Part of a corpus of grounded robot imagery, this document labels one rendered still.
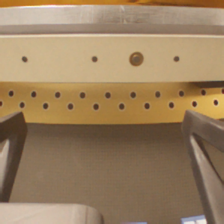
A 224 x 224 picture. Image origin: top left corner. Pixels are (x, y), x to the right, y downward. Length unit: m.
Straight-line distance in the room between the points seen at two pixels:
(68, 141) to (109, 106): 0.07
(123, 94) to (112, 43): 0.08
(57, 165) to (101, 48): 0.15
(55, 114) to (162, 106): 0.14
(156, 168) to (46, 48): 0.19
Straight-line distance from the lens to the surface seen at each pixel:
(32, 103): 0.28
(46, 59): 0.22
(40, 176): 0.29
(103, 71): 0.21
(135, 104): 0.26
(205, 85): 0.27
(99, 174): 0.27
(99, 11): 0.25
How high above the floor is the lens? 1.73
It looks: 24 degrees down
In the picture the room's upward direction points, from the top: straight up
